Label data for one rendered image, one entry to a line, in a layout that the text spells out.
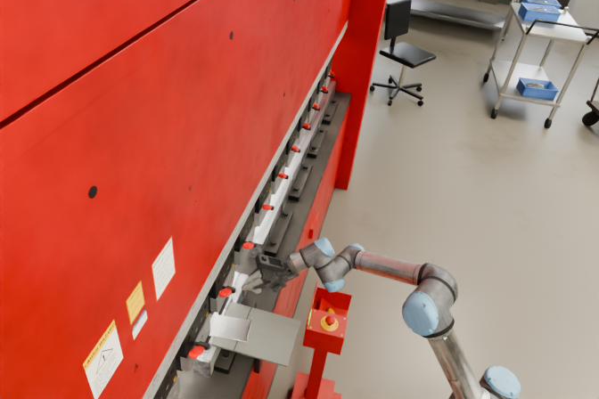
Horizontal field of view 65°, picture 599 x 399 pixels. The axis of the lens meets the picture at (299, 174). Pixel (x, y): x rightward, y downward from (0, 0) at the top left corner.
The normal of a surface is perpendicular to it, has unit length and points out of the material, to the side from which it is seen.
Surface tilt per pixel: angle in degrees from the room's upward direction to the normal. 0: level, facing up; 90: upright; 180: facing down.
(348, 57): 90
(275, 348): 0
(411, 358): 0
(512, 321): 0
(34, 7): 90
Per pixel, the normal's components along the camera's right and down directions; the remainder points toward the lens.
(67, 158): 0.96, 0.22
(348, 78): -0.25, 0.57
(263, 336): 0.09, -0.79
